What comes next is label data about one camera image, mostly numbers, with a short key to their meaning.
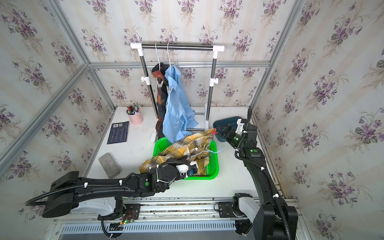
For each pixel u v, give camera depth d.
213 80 0.80
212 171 0.84
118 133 1.04
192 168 0.58
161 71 0.72
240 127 0.72
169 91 0.69
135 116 1.03
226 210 0.73
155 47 0.66
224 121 1.07
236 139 0.67
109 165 0.86
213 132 0.84
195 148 0.78
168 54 0.93
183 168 0.61
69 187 0.40
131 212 0.72
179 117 0.80
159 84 0.68
